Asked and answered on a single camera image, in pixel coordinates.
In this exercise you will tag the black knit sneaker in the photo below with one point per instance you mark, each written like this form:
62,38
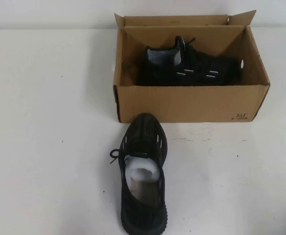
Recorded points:
143,127
194,66

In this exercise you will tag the brown cardboard shoe box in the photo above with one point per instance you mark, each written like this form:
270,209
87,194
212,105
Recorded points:
182,102

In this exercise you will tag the brown cardboard shoe insert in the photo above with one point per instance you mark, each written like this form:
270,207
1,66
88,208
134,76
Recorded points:
143,188

